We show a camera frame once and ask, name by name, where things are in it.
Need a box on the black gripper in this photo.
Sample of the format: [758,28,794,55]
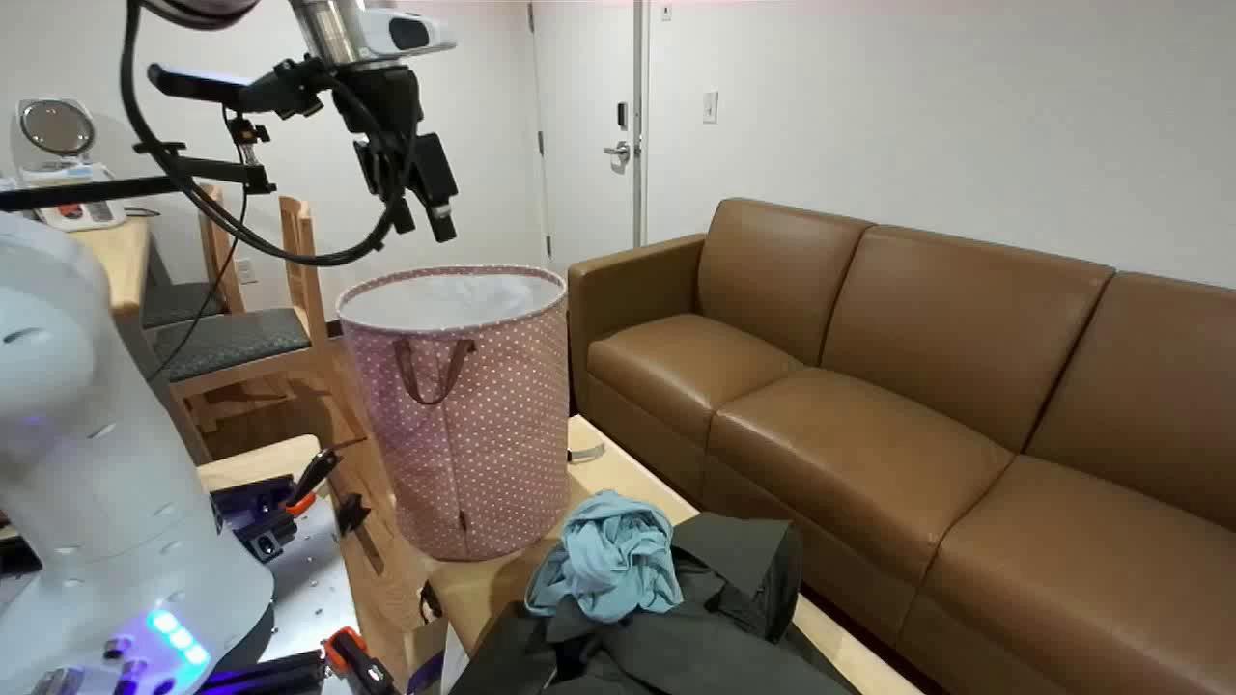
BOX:
[333,62,465,248]

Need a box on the light blue shirt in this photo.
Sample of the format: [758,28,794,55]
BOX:
[521,492,686,628]

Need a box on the pink patterned laundry bag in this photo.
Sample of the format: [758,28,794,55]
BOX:
[337,264,575,566]

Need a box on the white door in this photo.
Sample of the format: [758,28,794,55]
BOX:
[524,0,647,273]

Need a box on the wooden chair grey cushion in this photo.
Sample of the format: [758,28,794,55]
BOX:
[68,188,251,331]
[138,188,338,435]

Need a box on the black horizontal tripod bar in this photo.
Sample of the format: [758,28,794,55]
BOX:
[0,152,282,217]

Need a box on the black orange bar clamp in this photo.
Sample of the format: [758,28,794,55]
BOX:
[318,622,407,695]
[277,435,376,521]

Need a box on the black table clamp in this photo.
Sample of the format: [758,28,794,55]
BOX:
[328,492,390,580]

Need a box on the round silver mirror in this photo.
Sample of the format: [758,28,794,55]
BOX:
[10,96,99,169]

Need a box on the black purple-lit electronics box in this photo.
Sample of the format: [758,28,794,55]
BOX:
[210,471,318,566]

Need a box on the dark grey garment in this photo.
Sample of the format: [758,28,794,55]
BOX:
[449,510,860,695]

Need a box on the brown leather sofa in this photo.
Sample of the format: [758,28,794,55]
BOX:
[562,194,1236,695]

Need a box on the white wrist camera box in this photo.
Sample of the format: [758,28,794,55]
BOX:
[344,5,461,66]

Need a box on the black camera on tripod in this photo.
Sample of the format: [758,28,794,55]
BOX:
[143,55,333,123]

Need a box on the thin black hanging cable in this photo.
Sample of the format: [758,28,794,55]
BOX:
[135,208,251,390]

